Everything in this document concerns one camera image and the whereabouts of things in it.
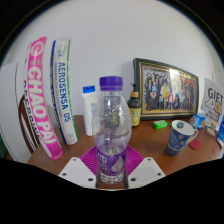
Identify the clear purple-capped water bottle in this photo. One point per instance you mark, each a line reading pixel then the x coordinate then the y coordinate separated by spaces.
pixel 111 133

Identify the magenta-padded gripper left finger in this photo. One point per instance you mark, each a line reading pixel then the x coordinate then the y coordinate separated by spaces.
pixel 78 170

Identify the blue detergent bottle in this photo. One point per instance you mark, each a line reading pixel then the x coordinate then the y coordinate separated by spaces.
pixel 220 131

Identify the white printed paper gift bag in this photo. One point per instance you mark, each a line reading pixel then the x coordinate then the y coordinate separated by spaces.
pixel 213 100

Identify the brown bottle with yellow label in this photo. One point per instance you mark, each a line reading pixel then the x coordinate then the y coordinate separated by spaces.
pixel 135 111

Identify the white green shuttlecock tube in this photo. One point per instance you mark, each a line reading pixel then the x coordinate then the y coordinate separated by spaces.
pixel 63 93

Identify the green wrapped packet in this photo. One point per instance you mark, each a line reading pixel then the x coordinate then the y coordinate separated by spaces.
pixel 160 124

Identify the framed group photo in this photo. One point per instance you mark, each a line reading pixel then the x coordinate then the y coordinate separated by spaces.
pixel 166 90

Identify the blue painted mug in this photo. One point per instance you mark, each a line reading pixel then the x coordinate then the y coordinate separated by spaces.
pixel 178 140

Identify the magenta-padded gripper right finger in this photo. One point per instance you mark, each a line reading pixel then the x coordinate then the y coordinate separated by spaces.
pixel 145 170

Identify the brown wooden chair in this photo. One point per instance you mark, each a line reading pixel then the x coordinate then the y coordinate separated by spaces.
pixel 28 126

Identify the white bottle with blue cap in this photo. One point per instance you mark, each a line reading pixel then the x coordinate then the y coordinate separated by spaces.
pixel 88 113

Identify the blue tissue pack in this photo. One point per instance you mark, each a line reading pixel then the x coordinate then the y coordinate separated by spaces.
pixel 199 121

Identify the pink shuttlecock tube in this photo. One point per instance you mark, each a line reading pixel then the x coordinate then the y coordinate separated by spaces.
pixel 40 100

